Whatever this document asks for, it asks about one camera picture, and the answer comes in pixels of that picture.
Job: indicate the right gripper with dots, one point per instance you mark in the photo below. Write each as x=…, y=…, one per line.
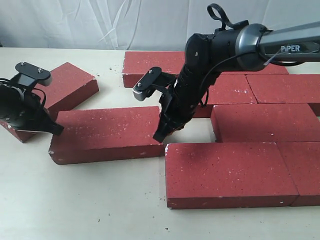
x=179, y=104

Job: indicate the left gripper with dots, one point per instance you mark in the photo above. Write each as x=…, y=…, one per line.
x=24, y=110

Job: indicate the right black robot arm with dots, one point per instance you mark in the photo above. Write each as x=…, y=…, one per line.
x=248, y=49

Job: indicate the front large red brick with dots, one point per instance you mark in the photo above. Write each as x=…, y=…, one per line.
x=227, y=175

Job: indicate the back left base brick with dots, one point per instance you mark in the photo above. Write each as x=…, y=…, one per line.
x=137, y=63

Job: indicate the base brick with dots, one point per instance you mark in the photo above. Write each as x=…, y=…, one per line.
x=270, y=69
x=137, y=63

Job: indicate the right second-row brick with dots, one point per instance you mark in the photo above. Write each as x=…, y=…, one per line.
x=285, y=88

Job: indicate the back right base brick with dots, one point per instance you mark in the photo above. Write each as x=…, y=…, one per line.
x=270, y=69

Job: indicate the right third-row brick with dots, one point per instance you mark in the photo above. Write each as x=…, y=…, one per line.
x=265, y=122

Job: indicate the grey fabric backdrop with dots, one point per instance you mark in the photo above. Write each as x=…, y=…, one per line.
x=149, y=25

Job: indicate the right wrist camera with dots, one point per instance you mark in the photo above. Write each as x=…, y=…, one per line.
x=154, y=80

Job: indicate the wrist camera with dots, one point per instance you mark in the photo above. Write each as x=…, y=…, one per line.
x=29, y=75
x=154, y=80

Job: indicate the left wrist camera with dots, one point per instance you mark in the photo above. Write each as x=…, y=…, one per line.
x=29, y=75

